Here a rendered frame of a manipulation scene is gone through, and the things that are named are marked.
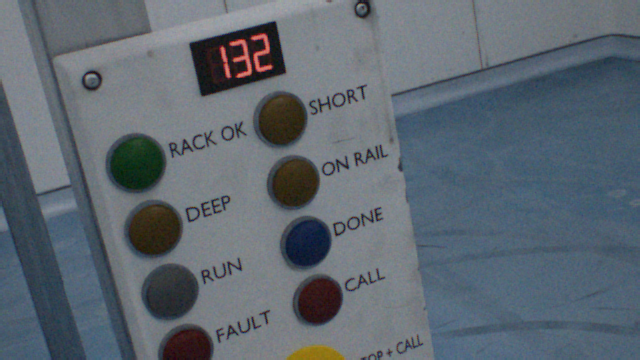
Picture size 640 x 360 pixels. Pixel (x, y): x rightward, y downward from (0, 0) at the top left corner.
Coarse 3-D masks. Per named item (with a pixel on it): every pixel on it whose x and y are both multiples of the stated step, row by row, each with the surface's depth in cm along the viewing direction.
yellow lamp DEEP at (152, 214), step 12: (156, 204) 46; (144, 216) 45; (156, 216) 46; (168, 216) 46; (132, 228) 45; (144, 228) 46; (156, 228) 46; (168, 228) 46; (132, 240) 46; (144, 240) 46; (156, 240) 46; (168, 240) 46; (144, 252) 46; (156, 252) 46
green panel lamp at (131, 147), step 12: (120, 144) 44; (132, 144) 44; (144, 144) 45; (156, 144) 45; (120, 156) 44; (132, 156) 44; (144, 156) 45; (156, 156) 45; (120, 168) 44; (132, 168) 45; (144, 168) 45; (156, 168) 45; (120, 180) 45; (132, 180) 45; (144, 180) 45; (156, 180) 45
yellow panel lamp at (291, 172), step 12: (288, 168) 48; (300, 168) 49; (312, 168) 49; (276, 180) 48; (288, 180) 48; (300, 180) 49; (312, 180) 49; (276, 192) 48; (288, 192) 49; (300, 192) 49; (312, 192) 49; (288, 204) 49; (300, 204) 49
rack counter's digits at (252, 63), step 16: (208, 48) 45; (224, 48) 46; (240, 48) 46; (256, 48) 47; (208, 64) 46; (224, 64) 46; (240, 64) 46; (256, 64) 47; (272, 64) 47; (224, 80) 46
